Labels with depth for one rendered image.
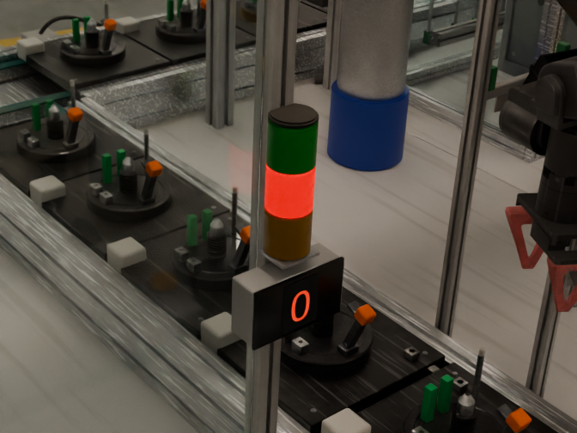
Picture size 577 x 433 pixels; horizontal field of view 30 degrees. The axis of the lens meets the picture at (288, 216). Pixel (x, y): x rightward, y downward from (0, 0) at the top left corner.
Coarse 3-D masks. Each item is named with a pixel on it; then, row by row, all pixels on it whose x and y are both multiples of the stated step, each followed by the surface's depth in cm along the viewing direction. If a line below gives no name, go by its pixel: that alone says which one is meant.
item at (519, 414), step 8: (504, 408) 122; (520, 408) 121; (504, 416) 121; (512, 416) 120; (520, 416) 120; (528, 416) 120; (512, 424) 120; (520, 424) 119; (528, 424) 121; (504, 432) 122; (512, 432) 121
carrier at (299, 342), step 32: (320, 320) 143; (352, 320) 149; (384, 320) 152; (288, 352) 142; (320, 352) 142; (352, 352) 142; (384, 352) 146; (288, 384) 139; (320, 384) 139; (352, 384) 140; (384, 384) 140; (320, 416) 134
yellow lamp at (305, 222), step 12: (264, 216) 110; (276, 216) 109; (312, 216) 110; (264, 228) 111; (276, 228) 109; (288, 228) 109; (300, 228) 109; (264, 240) 111; (276, 240) 110; (288, 240) 109; (300, 240) 110; (276, 252) 110; (288, 252) 110; (300, 252) 111
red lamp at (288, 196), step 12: (276, 180) 106; (288, 180) 106; (300, 180) 106; (312, 180) 107; (276, 192) 107; (288, 192) 107; (300, 192) 107; (312, 192) 108; (264, 204) 110; (276, 204) 108; (288, 204) 107; (300, 204) 108; (312, 204) 109; (288, 216) 108; (300, 216) 108
